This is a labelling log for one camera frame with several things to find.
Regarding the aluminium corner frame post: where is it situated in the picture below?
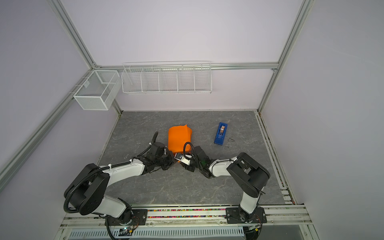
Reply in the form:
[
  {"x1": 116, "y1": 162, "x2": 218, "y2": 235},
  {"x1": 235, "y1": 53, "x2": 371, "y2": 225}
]
[{"x1": 47, "y1": 0, "x2": 98, "y2": 70}]

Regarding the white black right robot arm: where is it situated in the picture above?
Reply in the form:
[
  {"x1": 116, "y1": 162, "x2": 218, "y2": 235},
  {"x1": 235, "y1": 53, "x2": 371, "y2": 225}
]
[{"x1": 182, "y1": 142, "x2": 271, "y2": 217}]

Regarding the aluminium front rail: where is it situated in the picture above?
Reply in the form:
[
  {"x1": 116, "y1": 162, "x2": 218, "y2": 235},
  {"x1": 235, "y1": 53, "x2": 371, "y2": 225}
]
[{"x1": 59, "y1": 205, "x2": 313, "y2": 230}]

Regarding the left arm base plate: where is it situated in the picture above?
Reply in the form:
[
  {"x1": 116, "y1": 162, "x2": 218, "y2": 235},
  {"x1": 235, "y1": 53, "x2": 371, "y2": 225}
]
[{"x1": 107, "y1": 209, "x2": 148, "y2": 227}]

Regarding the blue tape dispenser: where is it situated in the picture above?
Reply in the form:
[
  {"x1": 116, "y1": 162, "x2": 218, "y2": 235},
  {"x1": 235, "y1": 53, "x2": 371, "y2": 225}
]
[{"x1": 214, "y1": 122, "x2": 228, "y2": 146}]

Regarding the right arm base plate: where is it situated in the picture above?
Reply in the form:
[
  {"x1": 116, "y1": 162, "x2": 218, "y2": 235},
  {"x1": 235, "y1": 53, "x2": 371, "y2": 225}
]
[{"x1": 225, "y1": 206, "x2": 267, "y2": 224}]

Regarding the white wire wall shelf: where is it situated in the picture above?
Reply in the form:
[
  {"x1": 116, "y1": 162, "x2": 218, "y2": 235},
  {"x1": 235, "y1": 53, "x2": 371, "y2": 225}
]
[{"x1": 122, "y1": 61, "x2": 213, "y2": 94}]

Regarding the white mesh side basket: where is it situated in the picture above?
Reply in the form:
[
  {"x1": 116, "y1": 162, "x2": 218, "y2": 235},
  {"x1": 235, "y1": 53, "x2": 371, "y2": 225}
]
[{"x1": 74, "y1": 70, "x2": 122, "y2": 111}]

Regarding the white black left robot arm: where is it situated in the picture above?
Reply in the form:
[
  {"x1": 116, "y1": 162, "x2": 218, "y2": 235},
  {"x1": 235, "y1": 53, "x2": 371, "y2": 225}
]
[{"x1": 63, "y1": 132, "x2": 175, "y2": 225}]

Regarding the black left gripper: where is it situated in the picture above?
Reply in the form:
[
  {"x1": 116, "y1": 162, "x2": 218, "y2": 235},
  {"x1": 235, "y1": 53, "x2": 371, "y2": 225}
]
[{"x1": 154, "y1": 150, "x2": 179, "y2": 171}]

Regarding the white vented cable duct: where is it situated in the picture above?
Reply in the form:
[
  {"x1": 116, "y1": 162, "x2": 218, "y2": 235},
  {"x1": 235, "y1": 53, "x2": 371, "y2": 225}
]
[{"x1": 68, "y1": 227, "x2": 245, "y2": 240}]

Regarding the orange wrapping paper sheet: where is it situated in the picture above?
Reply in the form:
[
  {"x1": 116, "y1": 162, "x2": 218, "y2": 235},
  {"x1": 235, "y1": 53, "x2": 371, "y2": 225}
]
[{"x1": 168, "y1": 125, "x2": 193, "y2": 158}]

